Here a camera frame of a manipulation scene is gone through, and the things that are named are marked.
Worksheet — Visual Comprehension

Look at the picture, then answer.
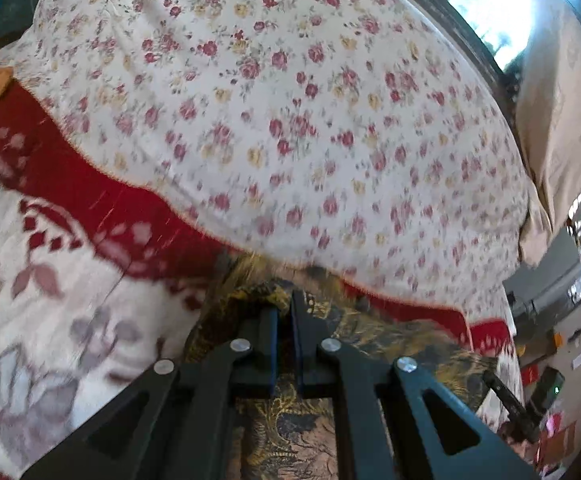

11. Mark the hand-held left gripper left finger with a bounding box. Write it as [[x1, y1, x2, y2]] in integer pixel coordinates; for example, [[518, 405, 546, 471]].
[[20, 305, 278, 480]]

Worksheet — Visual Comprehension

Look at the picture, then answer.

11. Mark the bright window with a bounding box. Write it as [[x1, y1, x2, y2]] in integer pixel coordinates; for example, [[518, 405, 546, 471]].
[[360, 0, 581, 76]]

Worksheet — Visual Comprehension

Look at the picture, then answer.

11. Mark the floral bed quilt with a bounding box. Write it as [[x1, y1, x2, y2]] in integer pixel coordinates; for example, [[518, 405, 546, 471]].
[[8, 0, 531, 311]]

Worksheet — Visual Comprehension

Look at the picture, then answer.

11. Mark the beige dotted curtain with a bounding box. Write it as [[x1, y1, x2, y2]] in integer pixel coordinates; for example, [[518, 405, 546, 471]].
[[513, 5, 581, 268]]

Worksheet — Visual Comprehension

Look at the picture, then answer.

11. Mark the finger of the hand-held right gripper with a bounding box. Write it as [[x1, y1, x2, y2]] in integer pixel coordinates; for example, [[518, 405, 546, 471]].
[[483, 370, 541, 443]]

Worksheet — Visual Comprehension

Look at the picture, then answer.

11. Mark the brown black patterned garment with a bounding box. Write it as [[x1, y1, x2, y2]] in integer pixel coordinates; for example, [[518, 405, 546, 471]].
[[183, 255, 498, 480]]

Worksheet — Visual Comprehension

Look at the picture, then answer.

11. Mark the red box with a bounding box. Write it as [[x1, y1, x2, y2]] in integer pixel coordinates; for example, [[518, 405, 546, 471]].
[[535, 420, 578, 466]]

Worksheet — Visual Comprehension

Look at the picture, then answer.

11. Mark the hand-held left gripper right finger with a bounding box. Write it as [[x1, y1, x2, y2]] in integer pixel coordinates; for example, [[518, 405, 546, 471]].
[[290, 289, 541, 480]]

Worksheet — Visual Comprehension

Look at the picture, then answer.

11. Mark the red white fleece blanket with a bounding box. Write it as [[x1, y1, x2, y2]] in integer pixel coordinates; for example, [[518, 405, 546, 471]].
[[0, 62, 526, 480]]

